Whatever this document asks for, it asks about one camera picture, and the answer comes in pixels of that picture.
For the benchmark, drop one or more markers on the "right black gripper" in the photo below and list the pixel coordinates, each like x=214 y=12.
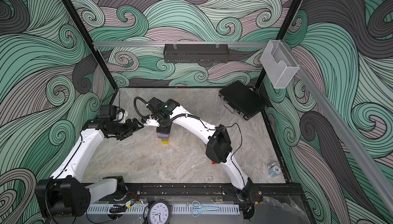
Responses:
x=160 y=130

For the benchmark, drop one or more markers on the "aluminium back rail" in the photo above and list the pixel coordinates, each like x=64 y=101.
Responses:
x=161 y=44

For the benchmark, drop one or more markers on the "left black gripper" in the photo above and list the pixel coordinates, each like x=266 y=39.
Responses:
x=130 y=130

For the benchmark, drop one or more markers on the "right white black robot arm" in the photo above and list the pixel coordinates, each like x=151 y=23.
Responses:
x=216 y=139

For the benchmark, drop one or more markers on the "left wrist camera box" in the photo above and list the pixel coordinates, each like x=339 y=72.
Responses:
x=112 y=113

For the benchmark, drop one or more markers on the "light blue scissors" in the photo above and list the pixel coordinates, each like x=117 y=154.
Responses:
x=198 y=208

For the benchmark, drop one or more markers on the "black briefcase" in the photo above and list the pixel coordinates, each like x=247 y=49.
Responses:
x=242 y=100

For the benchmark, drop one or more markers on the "clear plastic wall holder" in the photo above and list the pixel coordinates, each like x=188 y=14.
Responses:
x=279 y=63

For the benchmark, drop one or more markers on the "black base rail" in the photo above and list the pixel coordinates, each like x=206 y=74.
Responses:
x=215 y=191

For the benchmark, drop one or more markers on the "white analog clock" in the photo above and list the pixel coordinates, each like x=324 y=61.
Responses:
x=159 y=212

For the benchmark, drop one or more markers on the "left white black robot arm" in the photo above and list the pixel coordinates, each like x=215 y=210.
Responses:
x=63 y=194

